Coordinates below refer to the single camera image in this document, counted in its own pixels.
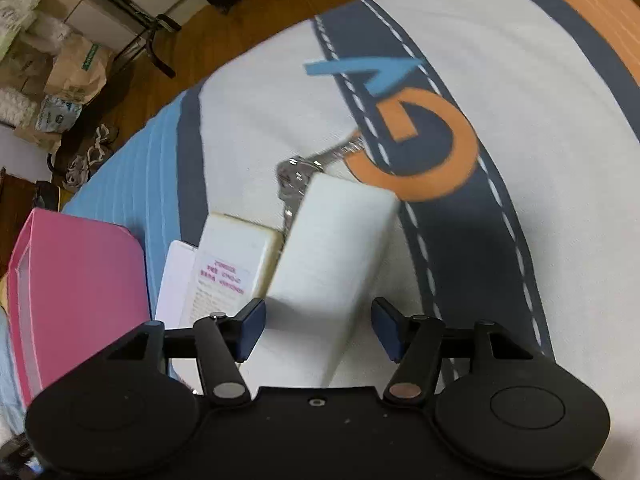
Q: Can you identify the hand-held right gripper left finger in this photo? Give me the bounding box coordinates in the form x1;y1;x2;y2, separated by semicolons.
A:
95;297;267;407

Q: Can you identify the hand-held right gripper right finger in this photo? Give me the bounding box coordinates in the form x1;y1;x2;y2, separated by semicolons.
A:
371;296;543;406

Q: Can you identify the white power bank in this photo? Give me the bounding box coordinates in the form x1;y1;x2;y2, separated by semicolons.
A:
192;214;283;322

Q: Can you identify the large white charger block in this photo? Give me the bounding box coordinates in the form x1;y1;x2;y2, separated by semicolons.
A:
240;174;401;391

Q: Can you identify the metal key bunch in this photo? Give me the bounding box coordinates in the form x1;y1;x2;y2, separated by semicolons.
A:
276;130;366;231

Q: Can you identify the pink cardboard box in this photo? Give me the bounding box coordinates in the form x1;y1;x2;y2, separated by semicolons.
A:
7;208;153;408

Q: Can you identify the pair of light shoes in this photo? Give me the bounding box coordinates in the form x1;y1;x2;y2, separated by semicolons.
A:
65;125;121;191

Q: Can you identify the dark floor bag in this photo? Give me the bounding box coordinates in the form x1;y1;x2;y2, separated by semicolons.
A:
34;180;63;211

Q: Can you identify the white printed shopping bag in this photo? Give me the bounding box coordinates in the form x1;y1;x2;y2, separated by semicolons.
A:
37;95;83;133

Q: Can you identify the brown paper bag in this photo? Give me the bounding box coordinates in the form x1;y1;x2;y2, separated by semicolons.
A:
45;40;113;106

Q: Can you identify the black clothes rack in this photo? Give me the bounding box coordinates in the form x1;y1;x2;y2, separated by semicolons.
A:
50;0;183;78

